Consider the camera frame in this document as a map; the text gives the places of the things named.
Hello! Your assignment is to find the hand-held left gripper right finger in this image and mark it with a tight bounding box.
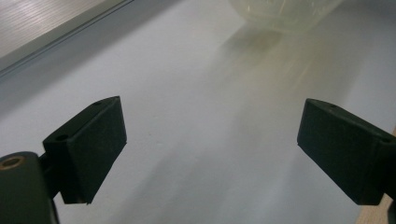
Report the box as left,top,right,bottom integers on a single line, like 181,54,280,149
296,98,396,206

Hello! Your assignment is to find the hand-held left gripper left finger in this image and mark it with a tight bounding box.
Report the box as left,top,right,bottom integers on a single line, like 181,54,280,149
37,95,128,205

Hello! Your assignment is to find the clear round plastic container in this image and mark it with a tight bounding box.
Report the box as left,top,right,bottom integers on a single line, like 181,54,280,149
228,0,344,33

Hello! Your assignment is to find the light wooden board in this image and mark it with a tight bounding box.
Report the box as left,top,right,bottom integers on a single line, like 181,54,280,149
354,192,393,224

